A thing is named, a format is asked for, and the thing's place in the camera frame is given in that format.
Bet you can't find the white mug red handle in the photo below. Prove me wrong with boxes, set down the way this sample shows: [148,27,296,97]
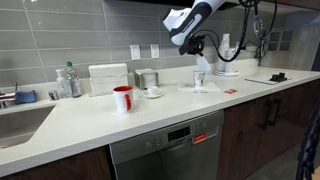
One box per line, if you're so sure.
[112,85,135,114]

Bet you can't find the small white espresso cup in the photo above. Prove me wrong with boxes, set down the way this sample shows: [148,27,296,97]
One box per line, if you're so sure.
[146,85,160,97]

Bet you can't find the stainless steel dishwasher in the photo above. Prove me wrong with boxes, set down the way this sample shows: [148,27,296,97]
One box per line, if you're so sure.
[109,109,225,180]

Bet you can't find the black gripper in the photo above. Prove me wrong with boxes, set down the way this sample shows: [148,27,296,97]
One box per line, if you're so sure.
[178,34,206,59]

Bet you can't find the clear bottle green cap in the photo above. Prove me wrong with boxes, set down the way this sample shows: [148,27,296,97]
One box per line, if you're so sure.
[64,60,83,99]

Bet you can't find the black cabinet handle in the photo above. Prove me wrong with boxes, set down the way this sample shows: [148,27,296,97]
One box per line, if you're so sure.
[259,99,273,131]
[268,98,282,128]

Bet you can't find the white wall switch plate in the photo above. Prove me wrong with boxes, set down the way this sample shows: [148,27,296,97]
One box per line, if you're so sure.
[129,44,141,61]

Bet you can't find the small metal can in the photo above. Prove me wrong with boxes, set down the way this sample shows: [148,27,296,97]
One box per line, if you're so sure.
[48,89,60,101]

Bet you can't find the black object on mat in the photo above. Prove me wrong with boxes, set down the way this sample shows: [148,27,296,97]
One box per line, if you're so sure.
[269,72,288,83]

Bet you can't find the dark sink cabinet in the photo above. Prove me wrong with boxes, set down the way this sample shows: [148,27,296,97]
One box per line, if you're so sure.
[0,146,113,180]

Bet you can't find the metal napkin dispenser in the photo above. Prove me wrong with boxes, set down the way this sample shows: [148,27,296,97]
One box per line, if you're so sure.
[134,68,160,91]

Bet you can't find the stack of white paper towels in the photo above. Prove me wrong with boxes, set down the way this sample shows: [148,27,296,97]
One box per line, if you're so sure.
[88,63,129,97]

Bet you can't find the countertop sink basin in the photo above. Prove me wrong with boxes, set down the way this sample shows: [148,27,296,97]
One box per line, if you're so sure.
[0,104,56,150]

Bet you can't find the blue sponge cloth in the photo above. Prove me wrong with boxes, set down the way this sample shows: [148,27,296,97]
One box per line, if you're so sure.
[14,89,38,105]

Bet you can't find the black braided cable sleeve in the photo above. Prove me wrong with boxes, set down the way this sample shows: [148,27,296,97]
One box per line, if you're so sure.
[294,103,320,180]

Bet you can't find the chrome faucet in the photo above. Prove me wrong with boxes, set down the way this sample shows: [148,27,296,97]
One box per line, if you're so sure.
[0,81,19,109]

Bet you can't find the printed paper cup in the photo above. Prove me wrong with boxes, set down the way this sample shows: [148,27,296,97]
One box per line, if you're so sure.
[192,69,206,89]

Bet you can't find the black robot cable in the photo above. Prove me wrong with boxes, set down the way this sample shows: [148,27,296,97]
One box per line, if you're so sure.
[194,0,278,63]

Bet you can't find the white wall outlet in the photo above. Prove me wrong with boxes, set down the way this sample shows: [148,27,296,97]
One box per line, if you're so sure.
[150,43,160,60]

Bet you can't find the clear soap dispenser bottle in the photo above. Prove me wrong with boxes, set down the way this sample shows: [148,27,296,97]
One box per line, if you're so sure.
[55,68,73,99]

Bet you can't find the black wall cable bundle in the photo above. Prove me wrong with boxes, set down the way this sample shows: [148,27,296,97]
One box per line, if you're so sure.
[254,36,272,66]

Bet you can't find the dark wood cabinet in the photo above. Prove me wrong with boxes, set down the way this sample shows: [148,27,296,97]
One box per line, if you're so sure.
[216,79,320,180]

